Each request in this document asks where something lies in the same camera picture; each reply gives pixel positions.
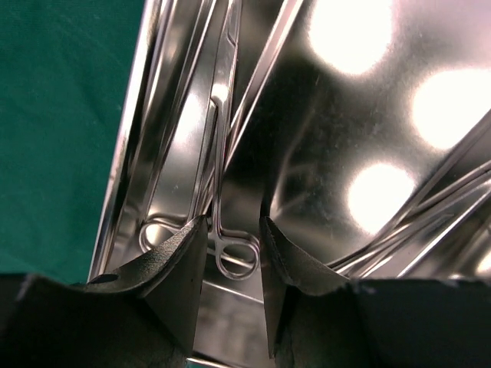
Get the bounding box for stainless steel instrument tray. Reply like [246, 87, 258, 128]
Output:
[89, 1, 490, 367]

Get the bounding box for steel surgical scissors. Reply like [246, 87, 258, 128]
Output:
[334, 130, 490, 275]

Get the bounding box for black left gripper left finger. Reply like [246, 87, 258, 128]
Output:
[1, 215, 208, 367]

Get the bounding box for dark green surgical drape cloth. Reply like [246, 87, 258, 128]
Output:
[1, 1, 143, 283]

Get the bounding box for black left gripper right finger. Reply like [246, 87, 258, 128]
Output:
[259, 216, 490, 367]

